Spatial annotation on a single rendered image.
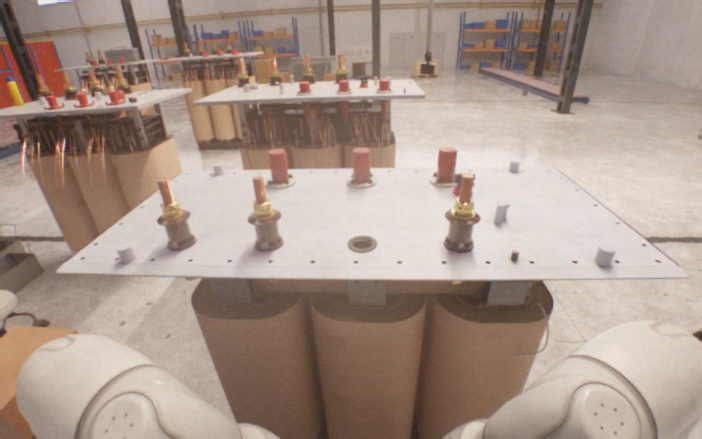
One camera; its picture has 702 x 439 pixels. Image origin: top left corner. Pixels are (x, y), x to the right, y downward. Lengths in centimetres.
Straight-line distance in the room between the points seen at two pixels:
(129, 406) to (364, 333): 86
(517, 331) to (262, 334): 85
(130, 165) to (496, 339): 287
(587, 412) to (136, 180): 318
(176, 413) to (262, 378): 102
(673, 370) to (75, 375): 71
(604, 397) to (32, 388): 65
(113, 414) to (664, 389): 59
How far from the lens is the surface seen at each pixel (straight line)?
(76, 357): 57
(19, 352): 181
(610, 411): 44
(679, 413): 55
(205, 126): 711
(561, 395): 44
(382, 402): 148
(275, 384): 146
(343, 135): 270
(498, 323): 121
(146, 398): 44
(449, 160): 134
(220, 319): 125
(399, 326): 117
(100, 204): 360
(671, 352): 57
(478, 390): 147
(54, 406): 55
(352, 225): 107
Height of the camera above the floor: 189
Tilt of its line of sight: 29 degrees down
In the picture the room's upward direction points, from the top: 2 degrees counter-clockwise
